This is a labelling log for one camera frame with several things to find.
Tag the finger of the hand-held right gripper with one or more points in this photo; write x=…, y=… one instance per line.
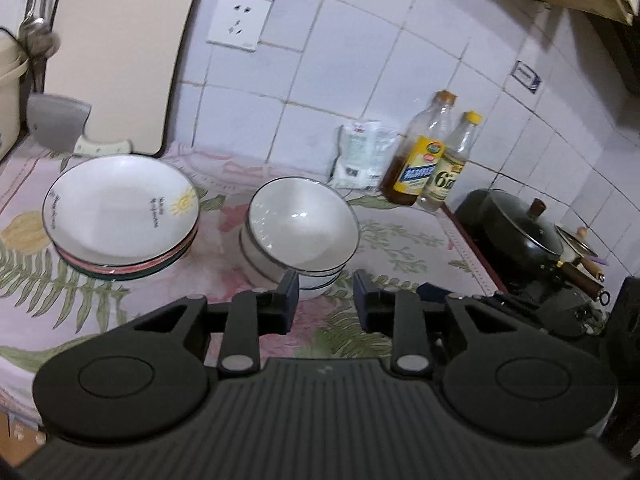
x=434, y=288

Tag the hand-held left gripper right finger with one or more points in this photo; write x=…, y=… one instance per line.
x=364, y=302

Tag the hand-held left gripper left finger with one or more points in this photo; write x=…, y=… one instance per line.
x=289, y=302

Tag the white bowl with dark rim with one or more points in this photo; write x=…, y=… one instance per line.
x=300, y=220
x=315, y=294
x=255, y=260

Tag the green-rimmed plate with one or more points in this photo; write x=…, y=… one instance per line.
x=145, y=275

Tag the pink-rimmed plate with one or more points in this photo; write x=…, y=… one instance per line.
x=107, y=271

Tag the white plate with sun print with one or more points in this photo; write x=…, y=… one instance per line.
x=115, y=205

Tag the floral tablecloth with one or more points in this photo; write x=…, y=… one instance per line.
x=210, y=240

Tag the vinegar bottle with yellow cap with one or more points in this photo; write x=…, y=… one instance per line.
x=447, y=170

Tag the oil bottle with orange cap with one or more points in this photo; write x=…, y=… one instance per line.
x=417, y=160

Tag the white salt bag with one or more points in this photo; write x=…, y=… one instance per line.
x=362, y=152

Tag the white cutting board stand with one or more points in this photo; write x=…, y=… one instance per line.
x=102, y=146

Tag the white cutting board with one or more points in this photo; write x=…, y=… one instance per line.
x=120, y=50

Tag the white rice cooker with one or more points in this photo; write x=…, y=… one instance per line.
x=10, y=100

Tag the hanging metal spoons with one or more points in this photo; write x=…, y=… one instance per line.
x=36, y=25

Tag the blue-bordered wall sticker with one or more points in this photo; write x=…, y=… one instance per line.
x=527, y=76

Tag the white wall socket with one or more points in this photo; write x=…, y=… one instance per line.
x=239, y=20

